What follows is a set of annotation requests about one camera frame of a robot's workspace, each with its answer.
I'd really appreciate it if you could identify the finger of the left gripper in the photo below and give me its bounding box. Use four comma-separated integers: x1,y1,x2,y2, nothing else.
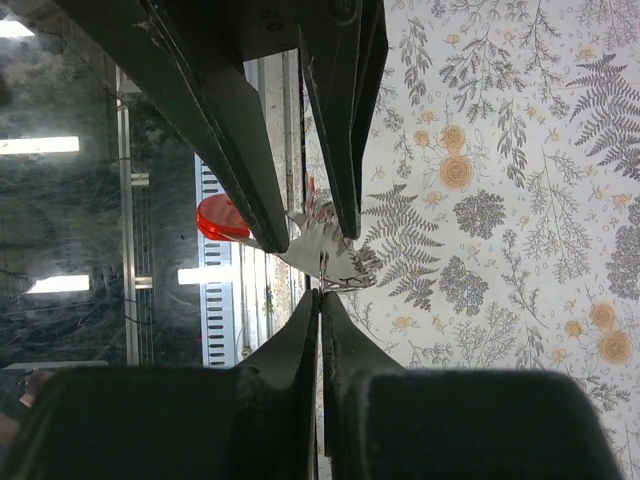
56,1,289,253
298,0,388,239

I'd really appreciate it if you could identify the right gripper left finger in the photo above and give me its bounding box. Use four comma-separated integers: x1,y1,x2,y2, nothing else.
1,290,320,479

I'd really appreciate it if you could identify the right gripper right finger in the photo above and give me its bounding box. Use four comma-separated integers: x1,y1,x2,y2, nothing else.
322,293,622,479

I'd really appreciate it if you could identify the grey red key ring holder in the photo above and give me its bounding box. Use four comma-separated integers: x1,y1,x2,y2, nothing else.
196,175,383,291

